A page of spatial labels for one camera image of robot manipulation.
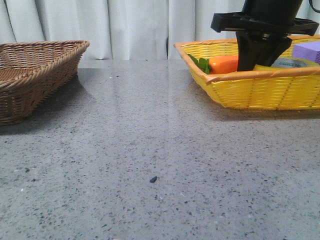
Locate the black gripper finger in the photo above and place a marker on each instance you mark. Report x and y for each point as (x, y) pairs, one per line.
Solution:
(275, 46)
(250, 48)

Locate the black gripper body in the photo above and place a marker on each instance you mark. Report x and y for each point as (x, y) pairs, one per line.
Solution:
(266, 17)

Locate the yellow tape roll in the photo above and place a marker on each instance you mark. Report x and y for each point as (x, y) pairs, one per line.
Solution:
(287, 63)

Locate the orange toy carrot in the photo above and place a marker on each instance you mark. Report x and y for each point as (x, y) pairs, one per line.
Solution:
(217, 65)

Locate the purple foam block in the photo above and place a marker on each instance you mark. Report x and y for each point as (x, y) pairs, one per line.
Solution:
(308, 51)

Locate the yellow woven basket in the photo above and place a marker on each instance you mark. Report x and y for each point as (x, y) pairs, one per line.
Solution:
(263, 89)

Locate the white curtain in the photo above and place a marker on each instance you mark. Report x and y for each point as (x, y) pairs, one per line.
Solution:
(115, 29)

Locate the brown wicker basket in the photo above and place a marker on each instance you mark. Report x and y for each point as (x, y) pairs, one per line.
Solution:
(32, 71)

